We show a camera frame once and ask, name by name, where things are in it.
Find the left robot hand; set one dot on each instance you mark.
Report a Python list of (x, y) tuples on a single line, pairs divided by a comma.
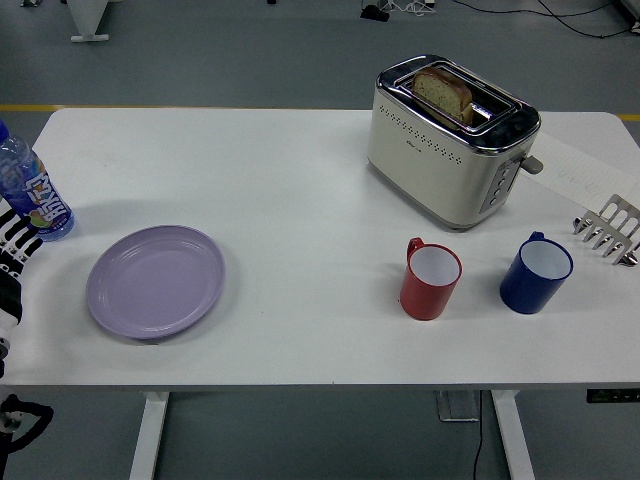
[(11, 295)]

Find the purple plate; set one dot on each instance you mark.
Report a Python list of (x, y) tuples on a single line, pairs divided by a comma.
[(155, 282)]

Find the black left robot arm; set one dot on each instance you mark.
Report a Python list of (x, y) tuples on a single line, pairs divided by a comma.
[(31, 416)]

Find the clear drink bottle blue label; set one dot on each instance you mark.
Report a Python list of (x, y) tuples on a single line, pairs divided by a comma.
[(35, 195)]

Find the white table leg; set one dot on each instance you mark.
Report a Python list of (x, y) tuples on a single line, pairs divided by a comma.
[(512, 435), (150, 435)]

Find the white stand foot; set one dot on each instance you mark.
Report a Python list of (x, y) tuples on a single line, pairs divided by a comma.
[(87, 22)]

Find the red mug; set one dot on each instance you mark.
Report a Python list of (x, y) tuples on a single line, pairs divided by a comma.
[(425, 297)]

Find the cream and chrome toaster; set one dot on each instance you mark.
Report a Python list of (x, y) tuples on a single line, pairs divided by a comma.
[(430, 175)]

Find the black floor device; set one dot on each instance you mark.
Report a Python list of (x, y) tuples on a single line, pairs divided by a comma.
[(375, 13)]

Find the bread slice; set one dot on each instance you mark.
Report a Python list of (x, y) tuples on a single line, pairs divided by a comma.
[(442, 92)]

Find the blue mug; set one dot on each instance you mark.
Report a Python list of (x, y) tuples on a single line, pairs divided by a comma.
[(525, 292)]

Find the white paper sheet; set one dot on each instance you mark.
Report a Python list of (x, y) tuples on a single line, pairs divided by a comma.
[(580, 170)]

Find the silver metal tongs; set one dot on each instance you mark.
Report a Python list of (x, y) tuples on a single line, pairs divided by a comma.
[(607, 232)]

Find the black table control panel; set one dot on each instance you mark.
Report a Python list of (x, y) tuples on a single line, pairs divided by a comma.
[(612, 395)]

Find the grey table foot bracket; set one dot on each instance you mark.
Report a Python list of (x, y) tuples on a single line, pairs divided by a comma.
[(456, 406)]

